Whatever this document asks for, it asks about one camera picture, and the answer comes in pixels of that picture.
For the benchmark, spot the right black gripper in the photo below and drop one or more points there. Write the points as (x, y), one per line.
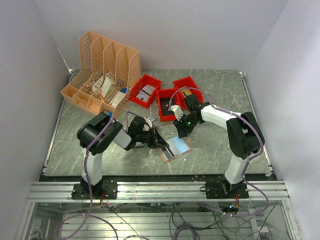
(184, 131)

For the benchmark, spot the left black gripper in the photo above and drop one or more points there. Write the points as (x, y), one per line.
(157, 141)

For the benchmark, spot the tan leather card holder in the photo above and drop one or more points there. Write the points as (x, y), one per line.
(182, 145)

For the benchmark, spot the red bin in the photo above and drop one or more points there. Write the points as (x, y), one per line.
(183, 83)
(163, 97)
(146, 79)

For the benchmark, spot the gold striped card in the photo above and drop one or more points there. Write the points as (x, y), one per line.
(185, 92)

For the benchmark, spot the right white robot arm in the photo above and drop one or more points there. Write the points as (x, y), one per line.
(254, 142)

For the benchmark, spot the grey white boxes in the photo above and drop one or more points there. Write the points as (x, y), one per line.
(145, 92)

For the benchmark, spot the blue capped bottle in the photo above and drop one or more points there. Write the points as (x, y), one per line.
(108, 113)

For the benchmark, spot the red white box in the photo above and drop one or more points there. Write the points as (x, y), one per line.
(117, 99)

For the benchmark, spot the green white box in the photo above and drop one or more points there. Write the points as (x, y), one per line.
(107, 86)

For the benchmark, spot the white labelled packet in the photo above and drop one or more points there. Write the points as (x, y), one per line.
(97, 84)

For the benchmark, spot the peach mesh file organizer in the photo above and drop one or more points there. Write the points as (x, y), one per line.
(109, 71)

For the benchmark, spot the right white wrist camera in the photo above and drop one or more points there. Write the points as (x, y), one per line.
(178, 113)

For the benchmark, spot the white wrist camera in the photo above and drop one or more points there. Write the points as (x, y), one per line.
(178, 113)
(150, 120)

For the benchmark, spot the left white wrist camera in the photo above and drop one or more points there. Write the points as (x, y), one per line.
(150, 120)

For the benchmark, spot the aluminium rail frame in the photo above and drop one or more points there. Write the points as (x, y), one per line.
(159, 210)

